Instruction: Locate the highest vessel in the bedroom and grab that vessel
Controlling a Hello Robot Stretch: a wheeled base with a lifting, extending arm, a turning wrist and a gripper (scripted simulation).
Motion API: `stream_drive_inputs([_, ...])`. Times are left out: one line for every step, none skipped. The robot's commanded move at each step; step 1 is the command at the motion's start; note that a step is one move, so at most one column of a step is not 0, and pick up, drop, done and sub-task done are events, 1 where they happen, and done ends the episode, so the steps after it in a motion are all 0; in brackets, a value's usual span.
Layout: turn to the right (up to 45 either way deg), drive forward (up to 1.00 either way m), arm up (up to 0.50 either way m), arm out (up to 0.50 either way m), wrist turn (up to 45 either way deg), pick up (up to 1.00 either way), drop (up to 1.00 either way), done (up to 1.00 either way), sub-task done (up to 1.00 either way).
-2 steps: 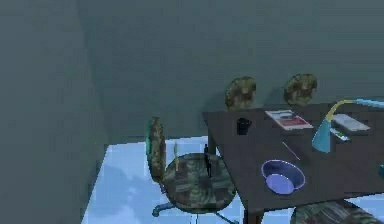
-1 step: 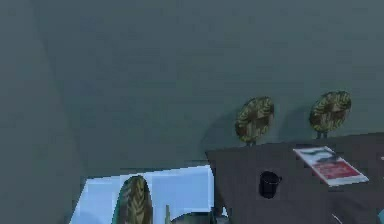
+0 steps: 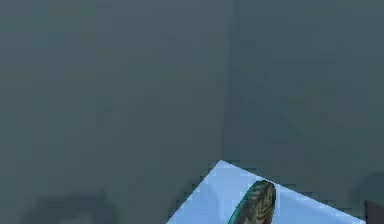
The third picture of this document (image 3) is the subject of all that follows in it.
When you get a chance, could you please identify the green patterned leaf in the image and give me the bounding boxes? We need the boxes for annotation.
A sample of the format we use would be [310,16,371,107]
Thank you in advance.
[227,179,278,224]

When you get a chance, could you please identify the dark maroon furniture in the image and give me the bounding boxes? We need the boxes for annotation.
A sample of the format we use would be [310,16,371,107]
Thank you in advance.
[363,199,384,224]

